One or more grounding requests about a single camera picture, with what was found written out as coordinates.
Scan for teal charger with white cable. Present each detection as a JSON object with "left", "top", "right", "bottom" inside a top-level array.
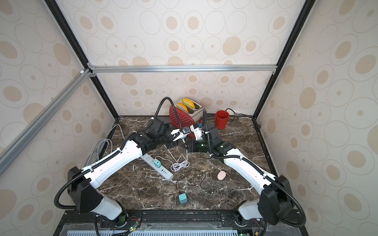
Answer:
[{"left": 153, "top": 155, "right": 173, "bottom": 168}]

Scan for pink earbud case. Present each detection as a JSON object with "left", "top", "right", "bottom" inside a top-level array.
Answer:
[{"left": 217, "top": 171, "right": 226, "bottom": 181}]

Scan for teal charger plug white cable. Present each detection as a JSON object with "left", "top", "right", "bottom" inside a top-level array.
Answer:
[{"left": 163, "top": 134, "right": 191, "bottom": 172}]

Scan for white power strip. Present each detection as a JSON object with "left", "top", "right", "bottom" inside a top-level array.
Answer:
[{"left": 141, "top": 154, "right": 173, "bottom": 182}]

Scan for teal charger with black cable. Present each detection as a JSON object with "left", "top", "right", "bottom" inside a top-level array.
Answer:
[{"left": 175, "top": 168, "right": 214, "bottom": 205}]

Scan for blue earbud case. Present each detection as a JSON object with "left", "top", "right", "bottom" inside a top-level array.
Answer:
[{"left": 183, "top": 127, "right": 191, "bottom": 134}]

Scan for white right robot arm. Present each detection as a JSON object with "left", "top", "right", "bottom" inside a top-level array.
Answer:
[{"left": 183, "top": 124, "right": 306, "bottom": 228}]

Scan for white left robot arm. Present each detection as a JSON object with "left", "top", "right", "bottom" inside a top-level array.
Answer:
[{"left": 54, "top": 118, "right": 191, "bottom": 228}]

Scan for red plastic cup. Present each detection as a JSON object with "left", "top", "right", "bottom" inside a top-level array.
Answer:
[{"left": 215, "top": 110, "right": 229, "bottom": 130}]

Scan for red polka dot toaster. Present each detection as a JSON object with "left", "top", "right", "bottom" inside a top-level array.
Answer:
[{"left": 169, "top": 97, "right": 206, "bottom": 138}]

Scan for yellow toast slice front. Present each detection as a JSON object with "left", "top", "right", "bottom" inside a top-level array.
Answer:
[{"left": 176, "top": 103, "right": 189, "bottom": 113}]

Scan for yellow toast slice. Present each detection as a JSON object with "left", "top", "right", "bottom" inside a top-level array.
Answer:
[
  {"left": 182, "top": 98, "right": 195, "bottom": 110},
  {"left": 176, "top": 103, "right": 189, "bottom": 113}
]

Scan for yellow toast slice back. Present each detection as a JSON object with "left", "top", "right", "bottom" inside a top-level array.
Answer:
[{"left": 182, "top": 98, "right": 195, "bottom": 110}]

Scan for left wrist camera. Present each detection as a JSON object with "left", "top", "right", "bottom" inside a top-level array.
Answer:
[{"left": 169, "top": 129, "right": 185, "bottom": 142}]

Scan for toaster black power cord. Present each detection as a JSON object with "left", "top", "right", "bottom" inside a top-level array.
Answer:
[{"left": 225, "top": 108, "right": 252, "bottom": 122}]

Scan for grey power strip cord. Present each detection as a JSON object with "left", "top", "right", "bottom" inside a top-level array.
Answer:
[{"left": 81, "top": 123, "right": 125, "bottom": 169}]

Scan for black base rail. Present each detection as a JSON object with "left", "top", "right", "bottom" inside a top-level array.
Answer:
[{"left": 54, "top": 209, "right": 308, "bottom": 236}]

